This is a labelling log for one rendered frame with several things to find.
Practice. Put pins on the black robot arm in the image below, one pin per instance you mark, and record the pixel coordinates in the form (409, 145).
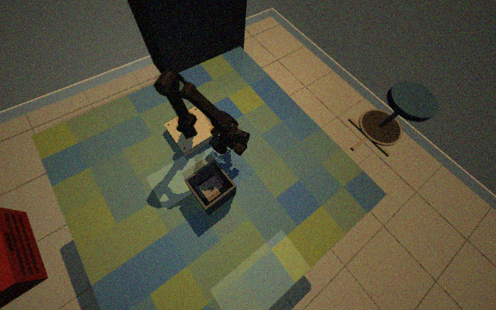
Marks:
(168, 85)

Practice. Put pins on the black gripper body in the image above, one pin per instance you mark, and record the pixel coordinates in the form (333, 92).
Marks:
(239, 149)

